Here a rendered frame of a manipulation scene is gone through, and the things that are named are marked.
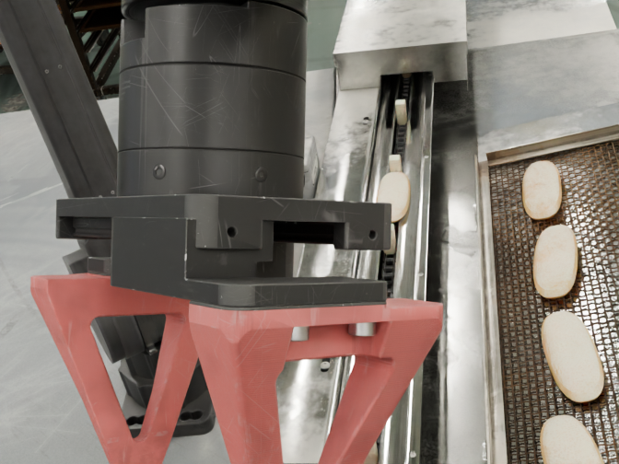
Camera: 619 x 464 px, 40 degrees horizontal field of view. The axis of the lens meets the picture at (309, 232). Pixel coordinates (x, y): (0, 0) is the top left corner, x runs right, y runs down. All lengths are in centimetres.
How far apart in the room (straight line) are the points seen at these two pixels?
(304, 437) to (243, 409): 50
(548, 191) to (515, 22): 65
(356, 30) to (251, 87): 99
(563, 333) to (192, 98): 50
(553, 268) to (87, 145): 40
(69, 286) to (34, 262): 78
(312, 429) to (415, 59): 61
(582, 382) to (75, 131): 43
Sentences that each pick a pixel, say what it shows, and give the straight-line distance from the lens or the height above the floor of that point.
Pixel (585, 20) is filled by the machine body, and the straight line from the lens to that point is 145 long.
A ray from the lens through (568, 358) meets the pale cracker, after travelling 68.
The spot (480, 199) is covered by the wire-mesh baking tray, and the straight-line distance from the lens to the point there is 88.
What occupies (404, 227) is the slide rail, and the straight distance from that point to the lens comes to 92.
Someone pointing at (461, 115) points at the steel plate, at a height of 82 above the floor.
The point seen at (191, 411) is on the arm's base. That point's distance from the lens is 79.
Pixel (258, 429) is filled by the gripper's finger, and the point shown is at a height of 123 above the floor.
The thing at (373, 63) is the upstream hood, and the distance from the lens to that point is 117.
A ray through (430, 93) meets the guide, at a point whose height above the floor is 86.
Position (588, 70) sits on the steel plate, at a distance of 128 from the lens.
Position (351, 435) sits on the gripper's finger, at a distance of 23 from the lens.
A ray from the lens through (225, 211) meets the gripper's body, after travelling 21.
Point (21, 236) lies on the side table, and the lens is 115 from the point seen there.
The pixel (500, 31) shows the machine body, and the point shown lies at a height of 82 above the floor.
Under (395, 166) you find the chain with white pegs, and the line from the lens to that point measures 100.
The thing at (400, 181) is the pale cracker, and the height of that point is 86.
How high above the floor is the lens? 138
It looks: 35 degrees down
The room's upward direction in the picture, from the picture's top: 11 degrees counter-clockwise
